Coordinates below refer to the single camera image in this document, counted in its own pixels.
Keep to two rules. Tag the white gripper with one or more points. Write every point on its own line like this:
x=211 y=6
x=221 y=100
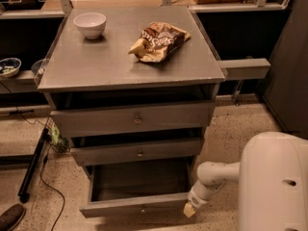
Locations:
x=196 y=200

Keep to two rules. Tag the grey bottom drawer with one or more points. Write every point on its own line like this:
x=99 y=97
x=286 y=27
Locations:
x=139 y=187

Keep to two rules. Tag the grey drawer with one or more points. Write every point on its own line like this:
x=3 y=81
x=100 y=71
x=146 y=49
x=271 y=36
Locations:
x=141 y=146
x=132 y=113
x=139 y=187

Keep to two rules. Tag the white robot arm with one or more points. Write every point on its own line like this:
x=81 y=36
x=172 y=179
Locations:
x=273 y=183

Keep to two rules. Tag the grey middle drawer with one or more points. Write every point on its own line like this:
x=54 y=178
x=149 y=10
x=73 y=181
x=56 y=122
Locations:
x=141 y=146

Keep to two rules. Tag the grey top drawer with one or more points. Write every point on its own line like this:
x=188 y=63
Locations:
x=132 y=113

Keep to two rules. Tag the grey drawer cabinet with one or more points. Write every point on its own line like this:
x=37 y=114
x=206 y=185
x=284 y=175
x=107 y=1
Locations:
x=88 y=69

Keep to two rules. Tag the green packet in basket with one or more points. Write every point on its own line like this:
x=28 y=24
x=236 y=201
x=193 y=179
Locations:
x=55 y=135

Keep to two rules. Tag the grey side shelf right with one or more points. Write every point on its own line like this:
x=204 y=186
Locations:
x=245 y=69

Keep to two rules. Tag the grey side shelf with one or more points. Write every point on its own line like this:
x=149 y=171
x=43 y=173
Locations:
x=24 y=81
x=245 y=69

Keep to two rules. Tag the black pole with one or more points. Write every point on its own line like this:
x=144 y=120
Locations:
x=23 y=191

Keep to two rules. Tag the brown chip bag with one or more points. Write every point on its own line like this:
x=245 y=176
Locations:
x=157 y=41

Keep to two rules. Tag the dark shoe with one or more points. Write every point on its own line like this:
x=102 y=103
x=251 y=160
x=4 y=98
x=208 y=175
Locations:
x=12 y=217

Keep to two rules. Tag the clear glass cup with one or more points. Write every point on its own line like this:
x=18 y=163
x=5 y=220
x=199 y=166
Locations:
x=39 y=66

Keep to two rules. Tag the grey side shelf left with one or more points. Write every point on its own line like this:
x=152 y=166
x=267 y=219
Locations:
x=24 y=81

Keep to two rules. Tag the white ceramic bowl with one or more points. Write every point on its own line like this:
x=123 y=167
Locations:
x=90 y=25

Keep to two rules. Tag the small patterned bowl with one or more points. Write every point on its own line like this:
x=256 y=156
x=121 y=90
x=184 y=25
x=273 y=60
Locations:
x=9 y=67

